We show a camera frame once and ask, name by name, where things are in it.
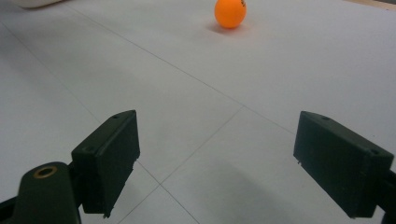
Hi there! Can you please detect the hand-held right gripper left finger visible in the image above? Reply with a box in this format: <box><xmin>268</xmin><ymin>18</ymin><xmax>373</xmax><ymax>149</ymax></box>
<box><xmin>71</xmin><ymin>109</ymin><xmax>141</xmax><ymax>219</ymax></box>

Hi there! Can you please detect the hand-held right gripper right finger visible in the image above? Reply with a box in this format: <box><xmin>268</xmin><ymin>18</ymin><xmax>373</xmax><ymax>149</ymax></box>
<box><xmin>292</xmin><ymin>110</ymin><xmax>395</xmax><ymax>219</ymax></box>

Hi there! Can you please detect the orange ping pong ball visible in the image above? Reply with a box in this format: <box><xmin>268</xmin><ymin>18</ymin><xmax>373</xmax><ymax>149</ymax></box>
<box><xmin>214</xmin><ymin>0</ymin><xmax>248</xmax><ymax>30</ymax></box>

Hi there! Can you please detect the wooden table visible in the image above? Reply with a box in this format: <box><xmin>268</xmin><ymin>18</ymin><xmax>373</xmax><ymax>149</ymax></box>
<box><xmin>341</xmin><ymin>0</ymin><xmax>396</xmax><ymax>12</ymax></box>

